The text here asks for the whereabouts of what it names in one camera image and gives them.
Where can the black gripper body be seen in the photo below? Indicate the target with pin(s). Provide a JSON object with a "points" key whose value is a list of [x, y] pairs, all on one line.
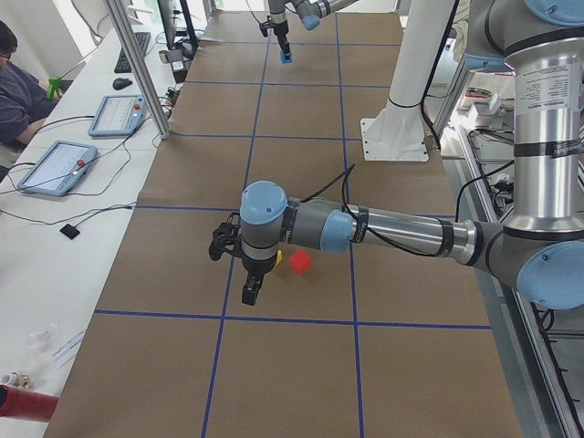
{"points": [[254, 265], [277, 24]]}

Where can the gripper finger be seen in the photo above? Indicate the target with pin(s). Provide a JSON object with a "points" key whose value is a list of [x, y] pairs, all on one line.
{"points": [[284, 45], [258, 285], [250, 290]]}

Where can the blue cube block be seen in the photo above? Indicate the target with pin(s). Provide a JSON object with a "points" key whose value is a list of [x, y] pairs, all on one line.
{"points": [[285, 58]]}

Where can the yellow cube block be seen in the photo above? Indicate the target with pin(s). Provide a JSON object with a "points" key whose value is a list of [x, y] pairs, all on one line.
{"points": [[279, 258]]}

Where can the red cube block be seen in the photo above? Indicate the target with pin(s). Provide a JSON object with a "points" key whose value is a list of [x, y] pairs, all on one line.
{"points": [[300, 262]]}

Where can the black computer mouse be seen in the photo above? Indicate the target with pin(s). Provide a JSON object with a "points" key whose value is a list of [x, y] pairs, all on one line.
{"points": [[121, 83]]}

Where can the far teach pendant tablet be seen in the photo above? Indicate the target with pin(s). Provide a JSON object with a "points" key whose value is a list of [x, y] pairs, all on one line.
{"points": [[118, 115]]}

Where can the teach pendant tablet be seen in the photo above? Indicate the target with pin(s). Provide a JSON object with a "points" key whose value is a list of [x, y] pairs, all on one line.
{"points": [[59, 169], [118, 115]]}

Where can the small black square pad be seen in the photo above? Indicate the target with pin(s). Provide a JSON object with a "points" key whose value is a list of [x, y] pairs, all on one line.
{"points": [[69, 231]]}

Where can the near teach pendant tablet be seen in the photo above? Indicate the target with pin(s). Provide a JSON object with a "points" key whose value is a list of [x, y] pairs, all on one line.
{"points": [[59, 169]]}

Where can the green toy figure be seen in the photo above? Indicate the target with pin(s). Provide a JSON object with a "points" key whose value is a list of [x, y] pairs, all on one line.
{"points": [[53, 89]]}

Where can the red fire extinguisher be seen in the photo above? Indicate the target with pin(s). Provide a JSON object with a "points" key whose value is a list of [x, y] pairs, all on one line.
{"points": [[27, 405]]}

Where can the seated person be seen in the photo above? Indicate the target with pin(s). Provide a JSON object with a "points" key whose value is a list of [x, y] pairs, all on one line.
{"points": [[24, 103]]}

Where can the white pedestal column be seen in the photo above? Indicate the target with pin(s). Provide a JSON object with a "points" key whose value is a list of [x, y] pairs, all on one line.
{"points": [[397, 133]]}

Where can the aluminium frame post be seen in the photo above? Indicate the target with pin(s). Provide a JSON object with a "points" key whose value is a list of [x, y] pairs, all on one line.
{"points": [[117, 14]]}

